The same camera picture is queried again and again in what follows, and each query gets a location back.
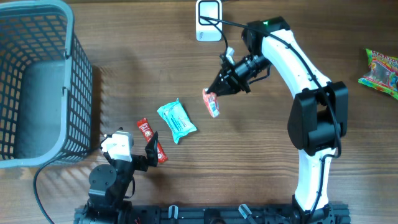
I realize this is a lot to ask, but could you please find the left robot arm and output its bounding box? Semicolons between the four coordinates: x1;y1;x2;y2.
74;128;158;223

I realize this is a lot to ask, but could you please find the red tissue pack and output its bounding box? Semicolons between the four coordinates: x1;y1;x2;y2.
202;88;220;118

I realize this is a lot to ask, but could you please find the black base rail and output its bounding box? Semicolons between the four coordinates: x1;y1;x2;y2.
73;203;351;224

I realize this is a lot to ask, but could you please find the teal wet wipes pack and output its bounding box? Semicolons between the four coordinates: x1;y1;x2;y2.
157;98;197;144

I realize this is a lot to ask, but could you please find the red coffee stick sachet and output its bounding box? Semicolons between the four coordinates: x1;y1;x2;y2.
136;118;168;164

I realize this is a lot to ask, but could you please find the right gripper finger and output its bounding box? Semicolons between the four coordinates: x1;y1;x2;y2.
205;68;231;93
211;80;241;96

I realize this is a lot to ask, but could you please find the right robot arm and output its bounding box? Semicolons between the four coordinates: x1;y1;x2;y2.
203;17;351;223

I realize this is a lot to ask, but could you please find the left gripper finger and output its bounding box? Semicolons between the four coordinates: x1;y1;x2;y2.
103;127;124;140
145;132;158;167

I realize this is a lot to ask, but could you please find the Haribo gummy candy bag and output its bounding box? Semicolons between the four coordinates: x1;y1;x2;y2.
358;49;397;99

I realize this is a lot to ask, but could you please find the white barcode scanner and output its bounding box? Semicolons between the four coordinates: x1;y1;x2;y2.
195;0;223;42

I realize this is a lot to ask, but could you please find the grey plastic shopping basket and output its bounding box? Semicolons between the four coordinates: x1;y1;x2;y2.
1;1;93;169

